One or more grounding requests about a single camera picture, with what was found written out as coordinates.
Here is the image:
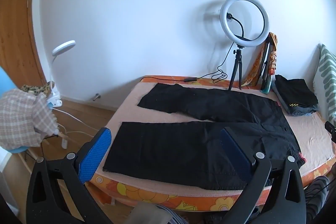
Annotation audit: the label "black tripod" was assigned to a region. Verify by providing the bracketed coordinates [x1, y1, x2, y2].
[228, 44, 243, 91]

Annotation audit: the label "white desk lamp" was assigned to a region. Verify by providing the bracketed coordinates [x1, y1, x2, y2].
[47, 40, 76, 109]

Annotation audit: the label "leopard print cloth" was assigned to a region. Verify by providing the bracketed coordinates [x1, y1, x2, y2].
[20, 81, 55, 98]

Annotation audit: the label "black pants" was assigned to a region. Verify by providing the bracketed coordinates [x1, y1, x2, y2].
[102, 83, 307, 191]

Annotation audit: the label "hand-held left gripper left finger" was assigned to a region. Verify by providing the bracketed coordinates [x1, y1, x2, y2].
[26, 127, 113, 224]

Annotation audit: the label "beige plaid cloth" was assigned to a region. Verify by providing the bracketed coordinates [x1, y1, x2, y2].
[0, 89, 59, 149]

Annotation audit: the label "white ring light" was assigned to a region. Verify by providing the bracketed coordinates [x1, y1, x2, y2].
[220, 0, 270, 46]

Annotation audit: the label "orange scarf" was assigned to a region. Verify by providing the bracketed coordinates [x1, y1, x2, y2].
[241, 32, 279, 86]

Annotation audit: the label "green patterned pillow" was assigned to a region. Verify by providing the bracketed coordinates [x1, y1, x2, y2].
[312, 43, 336, 122]

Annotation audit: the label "blue chair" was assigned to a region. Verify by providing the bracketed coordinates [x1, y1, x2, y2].
[0, 67, 69, 169]

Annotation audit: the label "orange floral bed mattress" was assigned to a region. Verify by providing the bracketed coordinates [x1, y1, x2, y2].
[89, 75, 336, 211]

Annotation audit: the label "wooden door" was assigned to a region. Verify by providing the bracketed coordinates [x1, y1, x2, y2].
[0, 0, 49, 90]

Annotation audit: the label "black folded garment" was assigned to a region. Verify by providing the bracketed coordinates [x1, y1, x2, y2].
[274, 74, 319, 107]

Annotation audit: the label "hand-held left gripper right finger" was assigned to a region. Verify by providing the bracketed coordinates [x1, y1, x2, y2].
[220, 127, 307, 224]

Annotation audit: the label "white power cable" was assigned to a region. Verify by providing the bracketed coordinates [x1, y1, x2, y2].
[51, 107, 100, 148]

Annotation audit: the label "black ring light cable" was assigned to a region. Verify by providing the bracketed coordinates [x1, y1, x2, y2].
[140, 49, 237, 84]

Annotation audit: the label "person's leg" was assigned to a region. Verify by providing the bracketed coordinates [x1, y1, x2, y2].
[127, 202, 189, 224]
[304, 175, 331, 219]

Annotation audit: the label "grey folded jeans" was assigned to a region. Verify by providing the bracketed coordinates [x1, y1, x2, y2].
[272, 85, 319, 117]

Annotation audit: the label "black leaning board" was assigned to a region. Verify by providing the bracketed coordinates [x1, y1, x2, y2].
[260, 39, 275, 94]

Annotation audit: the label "beige blanket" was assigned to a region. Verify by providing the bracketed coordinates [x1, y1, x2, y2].
[94, 81, 330, 191]

